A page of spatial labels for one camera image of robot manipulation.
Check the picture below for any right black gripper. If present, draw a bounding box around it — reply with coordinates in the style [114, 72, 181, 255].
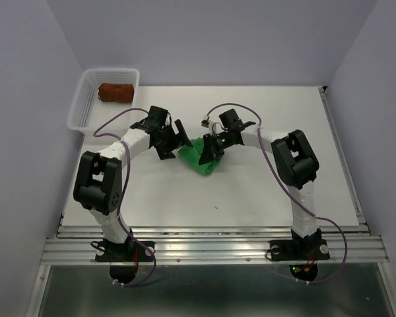
[199, 130, 233, 165]

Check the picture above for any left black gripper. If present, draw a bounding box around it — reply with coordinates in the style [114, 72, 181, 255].
[154, 120, 193, 160]

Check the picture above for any green microfiber towel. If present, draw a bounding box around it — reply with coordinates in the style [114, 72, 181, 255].
[178, 137, 222, 176]

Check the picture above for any brown microfiber towel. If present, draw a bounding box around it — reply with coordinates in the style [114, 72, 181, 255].
[98, 83, 135, 104]

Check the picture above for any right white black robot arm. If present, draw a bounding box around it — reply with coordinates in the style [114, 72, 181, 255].
[199, 109, 319, 258]

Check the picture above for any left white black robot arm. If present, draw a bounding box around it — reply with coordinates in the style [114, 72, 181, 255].
[73, 106, 192, 260]

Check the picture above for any white perforated plastic basket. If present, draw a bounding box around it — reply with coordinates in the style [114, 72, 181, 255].
[67, 67, 140, 135]

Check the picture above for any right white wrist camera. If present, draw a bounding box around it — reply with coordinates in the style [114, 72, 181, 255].
[201, 116, 223, 135]

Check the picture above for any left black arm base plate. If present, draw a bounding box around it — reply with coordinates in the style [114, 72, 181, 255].
[90, 238, 152, 263]

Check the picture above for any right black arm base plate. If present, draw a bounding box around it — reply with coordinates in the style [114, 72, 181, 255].
[265, 240, 331, 262]

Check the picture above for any aluminium extrusion rail frame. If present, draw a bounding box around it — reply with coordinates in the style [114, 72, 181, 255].
[27, 87, 396, 316]

